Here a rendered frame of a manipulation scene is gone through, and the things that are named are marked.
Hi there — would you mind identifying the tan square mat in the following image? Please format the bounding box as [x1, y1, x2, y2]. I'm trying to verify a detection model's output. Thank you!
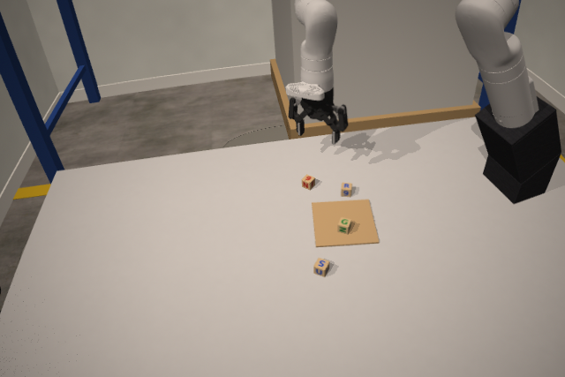
[312, 200, 379, 247]

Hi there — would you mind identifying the tan wooden block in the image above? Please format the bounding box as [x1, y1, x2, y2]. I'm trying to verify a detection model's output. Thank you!
[302, 175, 315, 190]
[337, 217, 351, 234]
[341, 183, 352, 197]
[313, 258, 329, 277]

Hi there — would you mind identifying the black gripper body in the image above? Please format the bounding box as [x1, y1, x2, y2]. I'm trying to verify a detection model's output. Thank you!
[300, 88, 335, 121]

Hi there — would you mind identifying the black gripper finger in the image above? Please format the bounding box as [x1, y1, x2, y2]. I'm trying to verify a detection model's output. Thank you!
[317, 104, 348, 145]
[289, 96, 313, 136]

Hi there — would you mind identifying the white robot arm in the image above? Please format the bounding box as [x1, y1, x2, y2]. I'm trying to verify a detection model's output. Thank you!
[285, 0, 539, 128]

